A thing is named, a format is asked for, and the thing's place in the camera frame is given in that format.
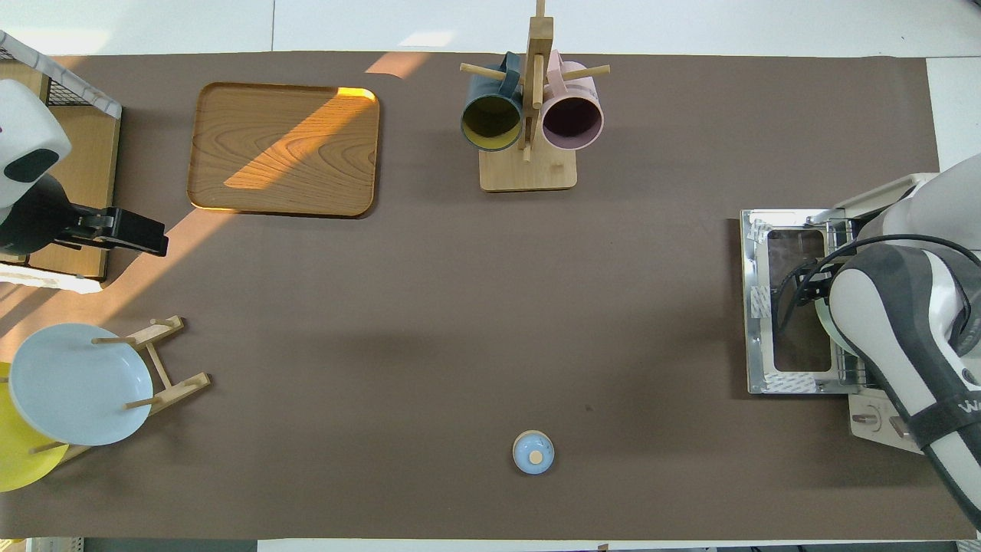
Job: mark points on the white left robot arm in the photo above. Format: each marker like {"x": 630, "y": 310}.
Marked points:
{"x": 23, "y": 123}

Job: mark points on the toaster oven glass door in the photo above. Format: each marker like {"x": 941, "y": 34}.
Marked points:
{"x": 759, "y": 268}

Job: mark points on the light blue plate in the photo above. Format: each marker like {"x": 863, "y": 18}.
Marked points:
{"x": 77, "y": 383}

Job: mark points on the light green plate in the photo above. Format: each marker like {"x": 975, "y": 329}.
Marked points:
{"x": 822, "y": 322}

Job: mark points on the wooden plate rack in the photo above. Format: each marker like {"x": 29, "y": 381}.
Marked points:
{"x": 180, "y": 389}

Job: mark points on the dark teal mug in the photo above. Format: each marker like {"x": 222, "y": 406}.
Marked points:
{"x": 490, "y": 123}

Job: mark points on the white toaster oven body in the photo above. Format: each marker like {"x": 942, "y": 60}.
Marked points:
{"x": 870, "y": 441}

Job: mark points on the wooden board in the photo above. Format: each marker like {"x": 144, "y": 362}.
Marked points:
{"x": 84, "y": 169}

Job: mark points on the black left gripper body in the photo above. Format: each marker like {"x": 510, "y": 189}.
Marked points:
{"x": 34, "y": 218}

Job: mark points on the wooden mug tree stand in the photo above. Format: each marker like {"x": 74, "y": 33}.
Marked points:
{"x": 529, "y": 172}

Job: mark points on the brown table mat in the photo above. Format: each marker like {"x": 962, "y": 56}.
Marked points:
{"x": 460, "y": 307}

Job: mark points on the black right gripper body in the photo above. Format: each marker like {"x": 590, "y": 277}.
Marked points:
{"x": 816, "y": 287}

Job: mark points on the pink mug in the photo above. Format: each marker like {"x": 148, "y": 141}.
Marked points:
{"x": 571, "y": 119}

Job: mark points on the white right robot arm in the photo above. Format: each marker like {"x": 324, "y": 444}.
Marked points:
{"x": 904, "y": 322}

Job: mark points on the yellow plate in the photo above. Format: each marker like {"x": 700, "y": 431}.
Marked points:
{"x": 19, "y": 460}

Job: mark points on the rounded wooden tray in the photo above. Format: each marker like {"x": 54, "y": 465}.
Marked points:
{"x": 283, "y": 153}

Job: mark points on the silver oven knob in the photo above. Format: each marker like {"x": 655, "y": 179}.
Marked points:
{"x": 867, "y": 418}
{"x": 899, "y": 428}

